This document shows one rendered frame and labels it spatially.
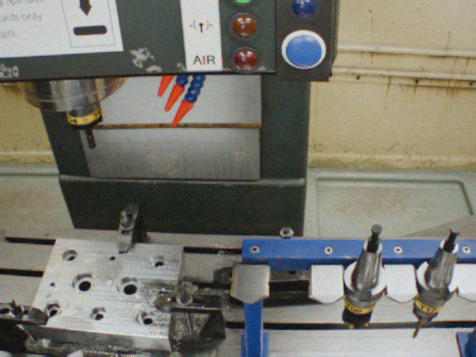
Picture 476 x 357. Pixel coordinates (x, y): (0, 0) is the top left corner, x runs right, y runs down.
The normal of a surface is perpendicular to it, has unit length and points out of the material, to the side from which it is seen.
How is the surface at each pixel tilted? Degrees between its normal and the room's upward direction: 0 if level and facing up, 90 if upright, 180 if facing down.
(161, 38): 90
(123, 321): 0
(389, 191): 0
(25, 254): 0
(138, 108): 90
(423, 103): 90
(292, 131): 90
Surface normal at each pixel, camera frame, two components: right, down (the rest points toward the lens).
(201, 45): -0.07, 0.68
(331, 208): -0.04, -0.74
